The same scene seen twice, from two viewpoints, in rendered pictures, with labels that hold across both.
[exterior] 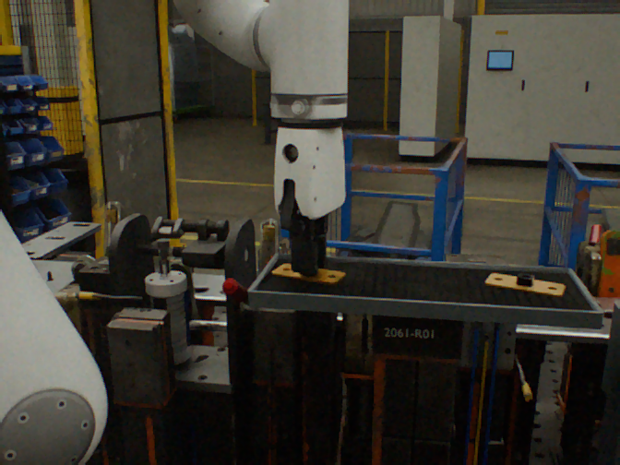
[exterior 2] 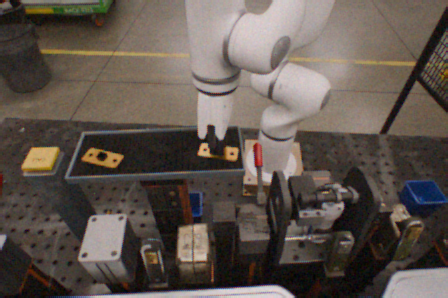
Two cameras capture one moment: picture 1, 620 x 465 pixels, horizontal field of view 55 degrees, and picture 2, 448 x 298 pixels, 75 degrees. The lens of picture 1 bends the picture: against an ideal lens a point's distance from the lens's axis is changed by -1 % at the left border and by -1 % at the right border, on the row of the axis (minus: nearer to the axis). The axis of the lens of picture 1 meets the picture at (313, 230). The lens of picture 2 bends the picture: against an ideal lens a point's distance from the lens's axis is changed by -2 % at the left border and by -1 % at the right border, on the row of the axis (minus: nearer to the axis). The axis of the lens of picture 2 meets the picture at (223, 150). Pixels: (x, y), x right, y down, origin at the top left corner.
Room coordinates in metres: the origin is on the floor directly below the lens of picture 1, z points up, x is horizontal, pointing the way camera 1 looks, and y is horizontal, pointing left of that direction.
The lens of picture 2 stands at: (1.12, -0.08, 1.63)
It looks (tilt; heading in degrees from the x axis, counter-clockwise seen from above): 47 degrees down; 167
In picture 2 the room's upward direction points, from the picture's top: straight up
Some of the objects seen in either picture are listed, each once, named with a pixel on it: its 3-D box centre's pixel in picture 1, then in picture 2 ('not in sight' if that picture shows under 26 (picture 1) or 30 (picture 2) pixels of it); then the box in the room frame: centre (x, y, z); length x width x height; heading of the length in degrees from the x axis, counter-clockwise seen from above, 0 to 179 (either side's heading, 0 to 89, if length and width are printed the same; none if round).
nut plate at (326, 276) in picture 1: (308, 270); (218, 150); (0.68, 0.01, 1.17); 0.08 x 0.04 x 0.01; 65
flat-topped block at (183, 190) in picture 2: (409, 459); (172, 209); (0.65, -0.12, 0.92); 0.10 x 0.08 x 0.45; 81
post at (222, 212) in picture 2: (318, 414); (223, 251); (0.79, -0.01, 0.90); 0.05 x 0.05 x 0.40; 81
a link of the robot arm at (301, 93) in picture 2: not in sight; (293, 104); (0.47, 0.28, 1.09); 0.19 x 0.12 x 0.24; 41
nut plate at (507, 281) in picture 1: (525, 280); (102, 156); (0.65, -0.24, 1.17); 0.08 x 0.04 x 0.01; 61
